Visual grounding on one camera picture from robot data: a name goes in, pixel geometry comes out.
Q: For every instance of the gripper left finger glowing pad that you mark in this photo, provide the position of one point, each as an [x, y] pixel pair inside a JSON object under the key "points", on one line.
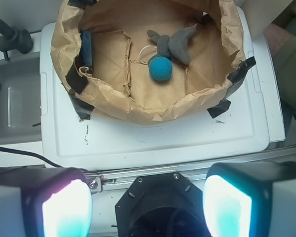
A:
{"points": [[44, 202]]}

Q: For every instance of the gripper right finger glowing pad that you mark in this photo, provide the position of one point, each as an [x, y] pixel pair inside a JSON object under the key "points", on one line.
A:
{"points": [[251, 199]]}

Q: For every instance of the blue sponge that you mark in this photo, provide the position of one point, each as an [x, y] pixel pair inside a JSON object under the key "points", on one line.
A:
{"points": [[86, 49]]}

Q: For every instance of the white plastic tray lid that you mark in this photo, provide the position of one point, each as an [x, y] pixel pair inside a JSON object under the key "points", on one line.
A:
{"points": [[102, 143]]}

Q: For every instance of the grey sink basin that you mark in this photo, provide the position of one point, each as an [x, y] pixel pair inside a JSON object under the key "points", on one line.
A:
{"points": [[20, 110]]}

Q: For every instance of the brown paper bag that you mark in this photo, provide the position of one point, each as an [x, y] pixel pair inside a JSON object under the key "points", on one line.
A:
{"points": [[119, 85]]}

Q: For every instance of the black faucet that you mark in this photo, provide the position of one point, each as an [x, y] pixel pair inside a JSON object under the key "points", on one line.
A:
{"points": [[14, 39]]}

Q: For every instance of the grey plush toy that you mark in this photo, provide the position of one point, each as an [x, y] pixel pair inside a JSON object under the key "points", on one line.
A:
{"points": [[175, 45]]}

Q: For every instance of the black octagonal mount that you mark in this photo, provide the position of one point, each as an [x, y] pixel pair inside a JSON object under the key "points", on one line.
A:
{"points": [[162, 205]]}

